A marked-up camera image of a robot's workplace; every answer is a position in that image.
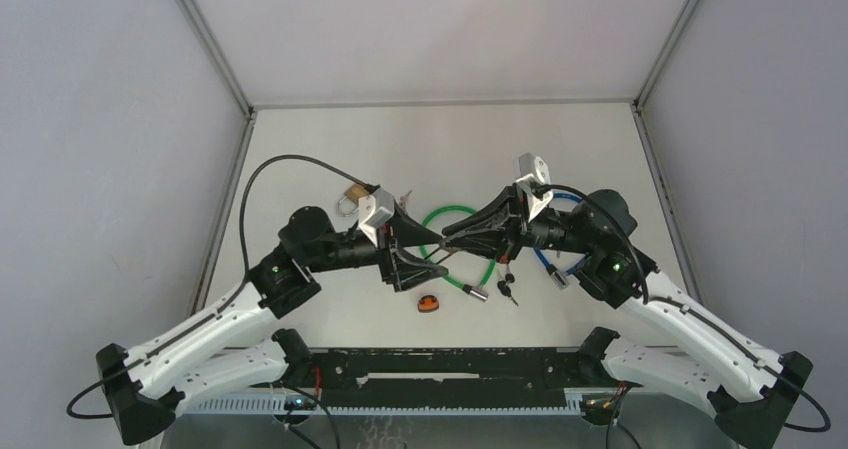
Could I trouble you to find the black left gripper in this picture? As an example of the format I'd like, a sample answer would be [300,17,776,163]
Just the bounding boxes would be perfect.
[306,197,447,291]

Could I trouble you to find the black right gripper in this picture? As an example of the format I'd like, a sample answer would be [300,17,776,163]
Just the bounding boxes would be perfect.
[442,182,595,263]

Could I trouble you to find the orange padlock black keys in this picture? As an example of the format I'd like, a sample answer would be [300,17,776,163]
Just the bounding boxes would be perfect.
[496,263,519,307]

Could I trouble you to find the green cable lock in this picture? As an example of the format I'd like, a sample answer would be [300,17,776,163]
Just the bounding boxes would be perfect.
[421,204,496,302]

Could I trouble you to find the large brass padlock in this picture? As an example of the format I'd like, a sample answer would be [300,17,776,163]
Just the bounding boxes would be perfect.
[336,183,371,217]

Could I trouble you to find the blue cable lock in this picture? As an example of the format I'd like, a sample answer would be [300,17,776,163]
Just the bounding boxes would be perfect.
[533,192,586,290]

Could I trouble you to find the small brass padlock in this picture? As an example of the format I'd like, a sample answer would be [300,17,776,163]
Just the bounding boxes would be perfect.
[421,237,463,265]

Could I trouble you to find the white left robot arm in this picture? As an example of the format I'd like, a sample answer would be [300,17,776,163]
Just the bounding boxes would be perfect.
[96,206,447,446]

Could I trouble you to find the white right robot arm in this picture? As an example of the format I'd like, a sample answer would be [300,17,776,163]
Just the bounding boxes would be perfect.
[443,184,813,448]

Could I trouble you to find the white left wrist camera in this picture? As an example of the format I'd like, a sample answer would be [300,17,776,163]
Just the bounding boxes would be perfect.
[357,188,395,247]

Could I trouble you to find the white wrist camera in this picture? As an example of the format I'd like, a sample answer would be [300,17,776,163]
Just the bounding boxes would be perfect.
[513,153,553,222]
[357,188,395,247]

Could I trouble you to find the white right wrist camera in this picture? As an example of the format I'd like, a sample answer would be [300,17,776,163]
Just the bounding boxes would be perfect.
[513,153,553,222]

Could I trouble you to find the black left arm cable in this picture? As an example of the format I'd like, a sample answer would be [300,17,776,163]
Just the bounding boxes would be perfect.
[66,155,380,421]

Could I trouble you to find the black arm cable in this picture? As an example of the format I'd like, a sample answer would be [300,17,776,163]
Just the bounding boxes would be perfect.
[536,183,833,434]
[66,155,380,421]

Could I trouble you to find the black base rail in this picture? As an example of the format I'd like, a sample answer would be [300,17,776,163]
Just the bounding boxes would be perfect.
[298,347,621,411]

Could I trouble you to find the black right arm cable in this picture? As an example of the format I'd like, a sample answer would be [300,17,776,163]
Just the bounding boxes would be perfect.
[536,183,833,434]

